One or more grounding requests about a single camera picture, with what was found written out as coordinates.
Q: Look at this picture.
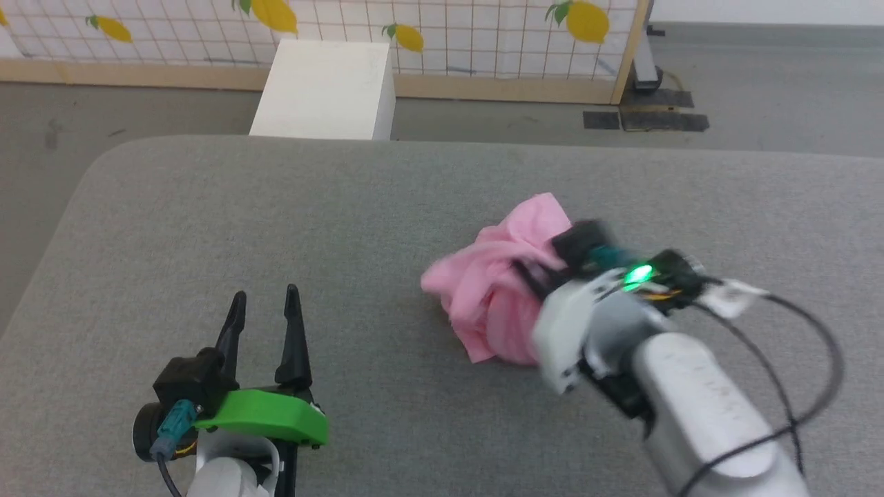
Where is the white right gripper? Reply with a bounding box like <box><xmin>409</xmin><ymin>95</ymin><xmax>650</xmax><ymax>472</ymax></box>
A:
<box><xmin>512</xmin><ymin>258</ymin><xmax>667</xmax><ymax>396</ymax></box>

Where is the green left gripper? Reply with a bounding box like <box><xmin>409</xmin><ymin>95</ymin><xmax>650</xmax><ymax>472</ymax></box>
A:
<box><xmin>195</xmin><ymin>284</ymin><xmax>329</xmax><ymax>450</ymax></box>

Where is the pink garment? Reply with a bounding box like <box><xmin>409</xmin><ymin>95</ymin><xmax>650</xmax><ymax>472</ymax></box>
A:
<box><xmin>420</xmin><ymin>192</ymin><xmax>575</xmax><ymax>367</ymax></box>

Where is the grey sofa cushion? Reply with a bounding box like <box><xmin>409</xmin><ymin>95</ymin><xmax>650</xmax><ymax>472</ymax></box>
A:
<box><xmin>0</xmin><ymin>134</ymin><xmax>884</xmax><ymax>497</ymax></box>

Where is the long black floor mat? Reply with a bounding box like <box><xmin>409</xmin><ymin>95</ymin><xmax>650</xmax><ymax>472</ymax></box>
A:
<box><xmin>620</xmin><ymin>110</ymin><xmax>711</xmax><ymax>133</ymax></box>

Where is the black floor mat under stand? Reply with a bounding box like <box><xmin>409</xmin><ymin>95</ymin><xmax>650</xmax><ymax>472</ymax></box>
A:
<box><xmin>618</xmin><ymin>88</ymin><xmax>695</xmax><ymax>110</ymax></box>

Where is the lemon print partition panel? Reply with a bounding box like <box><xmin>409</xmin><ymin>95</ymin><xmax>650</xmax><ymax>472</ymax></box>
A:
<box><xmin>0</xmin><ymin>0</ymin><xmax>655</xmax><ymax>106</ymax></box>

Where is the grey metal stand leg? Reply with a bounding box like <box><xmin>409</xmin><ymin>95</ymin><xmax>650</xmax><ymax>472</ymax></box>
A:
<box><xmin>632</xmin><ymin>23</ymin><xmax>666</xmax><ymax>92</ymax></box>

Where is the white box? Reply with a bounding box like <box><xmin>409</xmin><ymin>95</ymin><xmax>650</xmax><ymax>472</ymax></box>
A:
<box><xmin>249</xmin><ymin>39</ymin><xmax>397</xmax><ymax>142</ymax></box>

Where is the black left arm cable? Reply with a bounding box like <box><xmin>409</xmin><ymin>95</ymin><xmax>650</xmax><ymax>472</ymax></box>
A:
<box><xmin>149</xmin><ymin>399</ymin><xmax>201</xmax><ymax>497</ymax></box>

